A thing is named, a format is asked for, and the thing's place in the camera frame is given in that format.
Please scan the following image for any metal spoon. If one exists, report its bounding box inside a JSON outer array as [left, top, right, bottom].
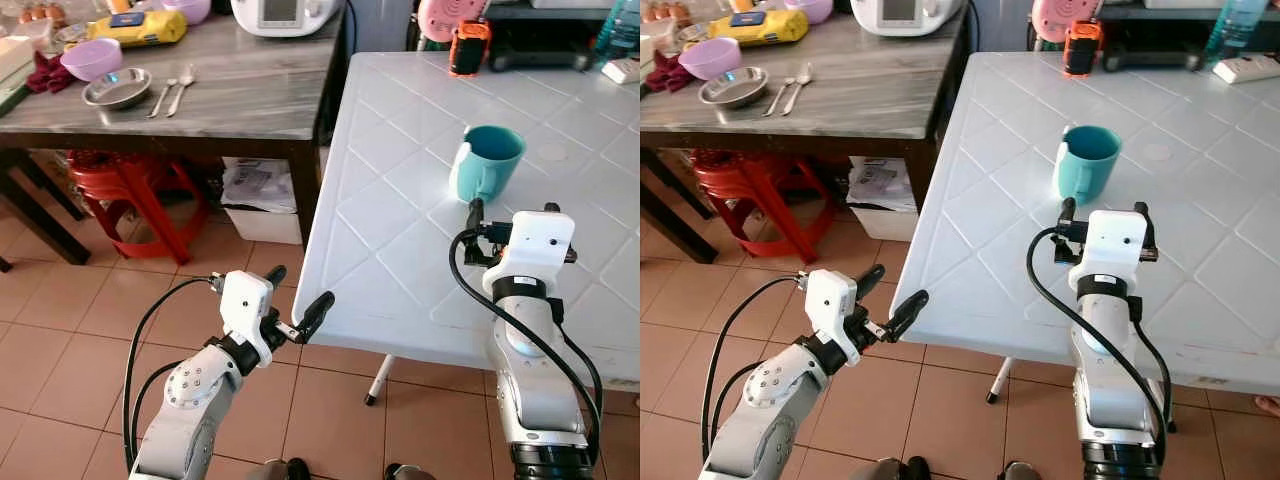
[[165, 65, 198, 118], [781, 63, 815, 116]]

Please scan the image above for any teal ceramic mug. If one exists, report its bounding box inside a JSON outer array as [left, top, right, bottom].
[[449, 125, 527, 205], [1052, 125, 1123, 206]]

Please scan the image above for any white box with papers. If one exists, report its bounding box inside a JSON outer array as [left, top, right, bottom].
[[848, 157, 919, 241], [220, 157, 303, 246]]

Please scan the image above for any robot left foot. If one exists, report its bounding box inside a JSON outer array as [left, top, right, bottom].
[[245, 458, 311, 480], [875, 457, 931, 480]]

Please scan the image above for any white kitchen appliance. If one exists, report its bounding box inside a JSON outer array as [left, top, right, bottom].
[[851, 0, 966, 38], [231, 0, 348, 39]]

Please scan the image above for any orange and black device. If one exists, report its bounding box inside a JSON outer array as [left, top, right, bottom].
[[1062, 20, 1104, 78], [448, 20, 493, 78]]

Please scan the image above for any red plastic stool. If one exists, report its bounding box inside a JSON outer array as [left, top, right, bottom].
[[690, 150, 831, 266], [65, 150, 211, 266]]

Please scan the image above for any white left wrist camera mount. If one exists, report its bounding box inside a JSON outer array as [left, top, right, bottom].
[[218, 270, 275, 366], [805, 268, 861, 363]]

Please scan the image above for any blue water bottle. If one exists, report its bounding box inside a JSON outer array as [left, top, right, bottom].
[[1205, 0, 1271, 69], [595, 0, 641, 63]]

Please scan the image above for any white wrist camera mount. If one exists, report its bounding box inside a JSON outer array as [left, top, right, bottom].
[[1068, 210, 1148, 294], [805, 268, 861, 363], [218, 270, 275, 366], [483, 211, 578, 301]]

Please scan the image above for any pink round fan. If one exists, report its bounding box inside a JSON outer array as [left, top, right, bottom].
[[416, 0, 491, 43], [1030, 0, 1103, 43]]

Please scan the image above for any white plastic folding table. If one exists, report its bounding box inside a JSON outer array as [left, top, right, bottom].
[[292, 50, 641, 407], [890, 50, 1280, 405]]

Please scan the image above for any grey-topped wooden table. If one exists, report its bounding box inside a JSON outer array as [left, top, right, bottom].
[[640, 5, 969, 266], [0, 0, 351, 271]]

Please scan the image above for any yellow plastic package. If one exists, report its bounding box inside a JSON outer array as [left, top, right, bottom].
[[88, 10, 188, 48], [708, 10, 809, 48]]

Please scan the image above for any stainless steel plate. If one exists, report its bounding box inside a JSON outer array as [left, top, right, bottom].
[[82, 67, 153, 110], [698, 66, 770, 109]]

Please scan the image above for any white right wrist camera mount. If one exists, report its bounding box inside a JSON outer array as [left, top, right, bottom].
[[1068, 210, 1148, 294], [483, 211, 578, 301]]

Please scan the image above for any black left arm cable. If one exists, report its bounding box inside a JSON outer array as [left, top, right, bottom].
[[122, 276, 223, 473], [700, 276, 809, 473]]

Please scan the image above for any maroon cloth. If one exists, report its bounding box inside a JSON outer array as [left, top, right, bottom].
[[645, 52, 696, 94], [25, 52, 76, 95]]

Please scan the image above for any black case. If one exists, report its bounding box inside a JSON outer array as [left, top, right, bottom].
[[1100, 40, 1223, 73], [488, 40, 611, 73]]

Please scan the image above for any purple plastic bowl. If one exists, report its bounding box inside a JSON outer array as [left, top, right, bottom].
[[783, 0, 834, 25], [678, 37, 743, 81], [60, 38, 124, 83], [160, 0, 213, 25]]

